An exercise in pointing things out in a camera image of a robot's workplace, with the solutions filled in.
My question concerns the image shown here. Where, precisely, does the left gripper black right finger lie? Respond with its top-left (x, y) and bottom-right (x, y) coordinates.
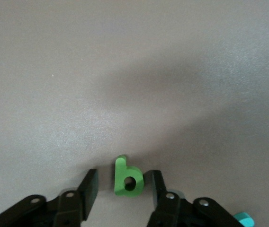
top-left (143, 169), bottom-right (244, 227)

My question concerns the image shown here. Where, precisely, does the brown table cover sheet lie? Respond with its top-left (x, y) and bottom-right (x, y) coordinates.
top-left (0, 0), bottom-right (269, 227)

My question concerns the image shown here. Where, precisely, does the cyan lowercase letter c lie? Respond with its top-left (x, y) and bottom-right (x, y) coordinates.
top-left (233, 212), bottom-right (255, 227)

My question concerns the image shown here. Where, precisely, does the green lowercase letter b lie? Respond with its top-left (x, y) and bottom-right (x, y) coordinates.
top-left (114, 155), bottom-right (145, 197)

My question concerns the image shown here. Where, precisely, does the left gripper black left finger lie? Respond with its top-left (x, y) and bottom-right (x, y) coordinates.
top-left (0, 168), bottom-right (99, 227)

